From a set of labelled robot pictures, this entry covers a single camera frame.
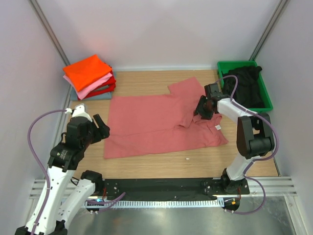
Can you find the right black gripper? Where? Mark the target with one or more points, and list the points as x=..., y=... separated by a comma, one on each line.
x=199, y=108

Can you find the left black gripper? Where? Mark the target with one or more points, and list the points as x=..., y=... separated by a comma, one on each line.
x=102, y=132

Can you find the dusty pink t shirt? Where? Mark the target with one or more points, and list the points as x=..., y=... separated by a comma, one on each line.
x=154, y=124

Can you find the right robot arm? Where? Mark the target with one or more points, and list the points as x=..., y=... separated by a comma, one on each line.
x=254, y=138

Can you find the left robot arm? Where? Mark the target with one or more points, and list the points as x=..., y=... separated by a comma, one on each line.
x=50, y=216

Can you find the light pink folded t shirt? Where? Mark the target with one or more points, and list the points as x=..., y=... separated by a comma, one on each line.
x=84, y=92

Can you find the red folded t shirt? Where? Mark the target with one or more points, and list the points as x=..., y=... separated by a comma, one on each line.
x=106, y=87

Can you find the black t shirt in bin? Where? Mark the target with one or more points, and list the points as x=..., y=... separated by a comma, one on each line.
x=248, y=91

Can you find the orange folded t shirt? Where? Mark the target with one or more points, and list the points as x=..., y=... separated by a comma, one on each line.
x=86, y=71

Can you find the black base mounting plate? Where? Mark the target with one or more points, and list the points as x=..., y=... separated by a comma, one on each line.
x=175, y=189

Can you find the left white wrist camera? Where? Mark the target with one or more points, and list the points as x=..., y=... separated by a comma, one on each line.
x=79, y=111

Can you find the white slotted cable duct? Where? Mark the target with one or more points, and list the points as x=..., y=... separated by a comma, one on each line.
x=168, y=204

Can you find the right aluminium frame post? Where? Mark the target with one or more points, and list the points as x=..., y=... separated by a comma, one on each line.
x=278, y=12

